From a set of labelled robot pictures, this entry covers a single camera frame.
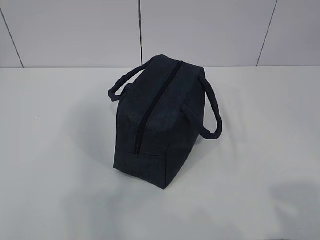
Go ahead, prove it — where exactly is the dark navy lunch bag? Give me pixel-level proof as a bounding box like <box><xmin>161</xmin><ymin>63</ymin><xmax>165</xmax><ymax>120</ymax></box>
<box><xmin>108</xmin><ymin>55</ymin><xmax>223</xmax><ymax>189</ymax></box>

